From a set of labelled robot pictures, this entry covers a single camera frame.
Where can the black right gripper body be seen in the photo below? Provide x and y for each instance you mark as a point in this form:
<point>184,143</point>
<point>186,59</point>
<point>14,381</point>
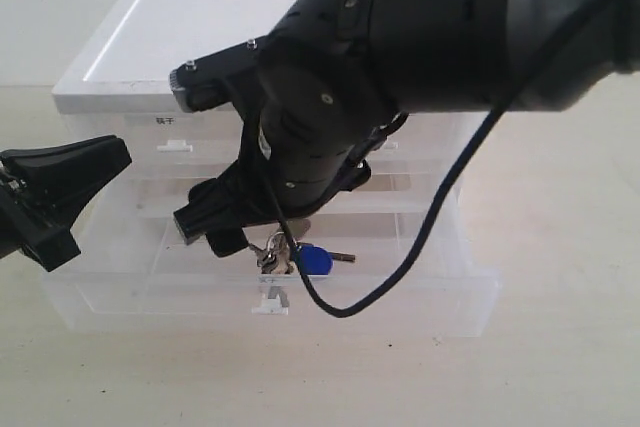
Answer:
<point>312,110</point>

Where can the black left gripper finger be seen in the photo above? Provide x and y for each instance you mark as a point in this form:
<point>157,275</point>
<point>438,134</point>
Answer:
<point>51,186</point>
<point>48,242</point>

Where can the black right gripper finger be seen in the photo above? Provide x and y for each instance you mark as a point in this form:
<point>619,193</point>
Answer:
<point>220,208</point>
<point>349,177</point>

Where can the key bunch with blue fob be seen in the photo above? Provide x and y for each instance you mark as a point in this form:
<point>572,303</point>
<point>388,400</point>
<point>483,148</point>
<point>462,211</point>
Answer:
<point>276,258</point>

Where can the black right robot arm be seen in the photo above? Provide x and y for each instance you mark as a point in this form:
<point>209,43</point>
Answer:
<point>450,56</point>

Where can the top left small drawer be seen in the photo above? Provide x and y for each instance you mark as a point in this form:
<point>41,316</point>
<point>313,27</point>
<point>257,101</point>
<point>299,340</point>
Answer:
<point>205,138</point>

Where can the white translucent drawer cabinet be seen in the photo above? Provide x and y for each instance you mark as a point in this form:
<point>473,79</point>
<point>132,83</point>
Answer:
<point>136,273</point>

